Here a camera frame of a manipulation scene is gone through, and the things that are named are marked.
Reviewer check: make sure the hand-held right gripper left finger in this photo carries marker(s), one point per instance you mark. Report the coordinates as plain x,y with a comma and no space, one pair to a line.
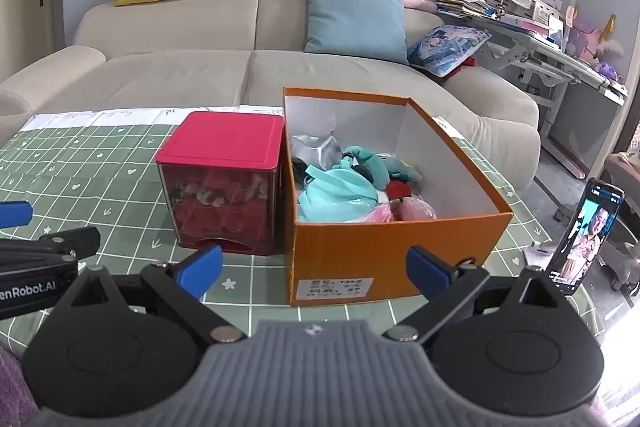
200,272

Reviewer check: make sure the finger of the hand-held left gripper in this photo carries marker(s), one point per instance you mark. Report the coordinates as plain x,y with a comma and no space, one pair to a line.
75,243
15,214

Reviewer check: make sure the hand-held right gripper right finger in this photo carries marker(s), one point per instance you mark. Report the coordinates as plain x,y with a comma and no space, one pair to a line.
427,272

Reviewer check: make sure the orange cardboard box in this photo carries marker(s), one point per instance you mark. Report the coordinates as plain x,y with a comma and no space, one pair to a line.
400,257

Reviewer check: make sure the pink plush toy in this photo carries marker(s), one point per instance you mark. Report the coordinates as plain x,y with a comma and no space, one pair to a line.
417,209

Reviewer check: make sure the pink mesh pouch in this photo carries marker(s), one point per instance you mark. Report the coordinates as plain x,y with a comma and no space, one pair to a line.
377,213

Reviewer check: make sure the red plush ball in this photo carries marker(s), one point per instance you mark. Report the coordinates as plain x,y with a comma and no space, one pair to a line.
400,191

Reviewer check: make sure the teal cloth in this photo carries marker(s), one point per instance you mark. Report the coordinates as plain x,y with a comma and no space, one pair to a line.
340,197

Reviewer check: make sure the teal plush toy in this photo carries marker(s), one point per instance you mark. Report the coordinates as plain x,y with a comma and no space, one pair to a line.
370,162

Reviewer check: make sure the silver grey cloth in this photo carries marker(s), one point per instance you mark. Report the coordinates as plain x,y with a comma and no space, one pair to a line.
320,152

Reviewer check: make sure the green checkered tablecloth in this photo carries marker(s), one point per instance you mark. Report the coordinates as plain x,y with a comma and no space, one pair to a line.
75,167

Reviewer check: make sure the purple fuzzy cloth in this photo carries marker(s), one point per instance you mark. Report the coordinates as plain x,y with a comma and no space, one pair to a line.
12,387

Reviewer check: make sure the red lidded storage box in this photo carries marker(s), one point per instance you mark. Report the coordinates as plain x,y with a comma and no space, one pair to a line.
220,142

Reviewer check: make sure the smartphone with lit screen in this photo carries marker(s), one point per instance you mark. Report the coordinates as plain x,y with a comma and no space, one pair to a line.
585,232

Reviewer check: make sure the beige sofa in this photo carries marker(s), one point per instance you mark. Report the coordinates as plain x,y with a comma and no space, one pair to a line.
175,77

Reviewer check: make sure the cream door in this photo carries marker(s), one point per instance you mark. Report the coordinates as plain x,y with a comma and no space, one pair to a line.
30,7

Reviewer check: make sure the red cloth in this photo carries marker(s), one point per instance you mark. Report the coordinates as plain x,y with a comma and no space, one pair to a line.
469,61

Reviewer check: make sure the white study desk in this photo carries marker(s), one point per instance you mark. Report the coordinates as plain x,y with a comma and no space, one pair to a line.
575,107

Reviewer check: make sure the blue printed pillow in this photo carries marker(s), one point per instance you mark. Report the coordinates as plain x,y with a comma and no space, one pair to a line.
447,49

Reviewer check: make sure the light blue pillow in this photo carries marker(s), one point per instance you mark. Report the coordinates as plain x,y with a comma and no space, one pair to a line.
355,17

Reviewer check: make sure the pink cushion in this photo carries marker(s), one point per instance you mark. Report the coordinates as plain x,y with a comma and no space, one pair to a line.
420,3

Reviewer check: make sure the stack of papers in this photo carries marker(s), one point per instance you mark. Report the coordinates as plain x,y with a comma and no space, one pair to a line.
460,4

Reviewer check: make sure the purple plush toy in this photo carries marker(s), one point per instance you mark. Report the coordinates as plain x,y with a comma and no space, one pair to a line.
595,44

